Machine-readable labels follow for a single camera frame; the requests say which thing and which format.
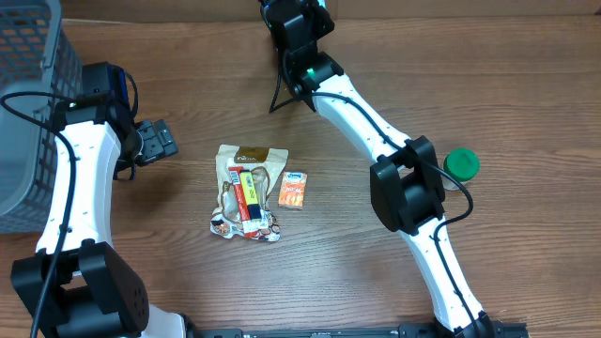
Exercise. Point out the green lid jar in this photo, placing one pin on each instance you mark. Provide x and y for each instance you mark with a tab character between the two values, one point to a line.
462	165

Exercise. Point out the orange Kleenex tissue pack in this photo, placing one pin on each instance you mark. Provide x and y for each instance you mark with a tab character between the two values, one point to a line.
292	190

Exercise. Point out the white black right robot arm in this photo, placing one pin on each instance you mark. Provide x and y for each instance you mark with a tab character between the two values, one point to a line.
406	182

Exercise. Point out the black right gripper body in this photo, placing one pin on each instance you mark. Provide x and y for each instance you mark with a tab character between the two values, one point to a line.
316	23

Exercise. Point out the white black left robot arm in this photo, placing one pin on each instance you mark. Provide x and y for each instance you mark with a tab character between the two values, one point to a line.
76	285

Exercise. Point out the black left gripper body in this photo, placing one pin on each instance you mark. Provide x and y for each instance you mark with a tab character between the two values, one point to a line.
157	141

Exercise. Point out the brown snack pouch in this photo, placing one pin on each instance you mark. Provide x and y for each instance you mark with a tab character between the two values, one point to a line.
266	165

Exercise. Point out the yellow highlighter pen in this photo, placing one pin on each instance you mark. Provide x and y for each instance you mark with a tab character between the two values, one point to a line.
250	195

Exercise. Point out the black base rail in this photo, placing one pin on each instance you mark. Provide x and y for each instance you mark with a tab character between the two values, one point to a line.
402	331

